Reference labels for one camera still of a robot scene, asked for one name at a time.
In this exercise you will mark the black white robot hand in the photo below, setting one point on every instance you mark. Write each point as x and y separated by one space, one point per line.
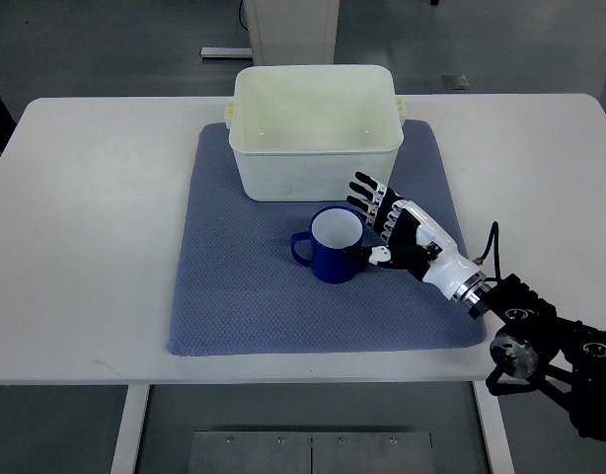
413 241

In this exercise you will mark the blue mug white inside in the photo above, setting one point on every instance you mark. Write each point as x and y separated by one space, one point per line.
322 246

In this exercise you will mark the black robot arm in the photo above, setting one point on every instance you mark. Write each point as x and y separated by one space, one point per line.
535 349

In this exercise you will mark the white plastic box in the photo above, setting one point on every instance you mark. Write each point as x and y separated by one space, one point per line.
300 132

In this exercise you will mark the small metal floor hatch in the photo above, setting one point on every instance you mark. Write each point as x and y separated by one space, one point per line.
455 82

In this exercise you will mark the blue textured mat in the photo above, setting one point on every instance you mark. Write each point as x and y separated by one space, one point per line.
239 291

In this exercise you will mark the white table leg right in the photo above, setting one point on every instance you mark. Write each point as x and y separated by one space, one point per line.
495 439

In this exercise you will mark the white table leg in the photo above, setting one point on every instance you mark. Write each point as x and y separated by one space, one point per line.
131 425
495 439

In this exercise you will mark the white table leg left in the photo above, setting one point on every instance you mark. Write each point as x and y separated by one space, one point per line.
131 425

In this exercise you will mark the white cabinet pedestal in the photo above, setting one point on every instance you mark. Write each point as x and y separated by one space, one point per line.
284 33

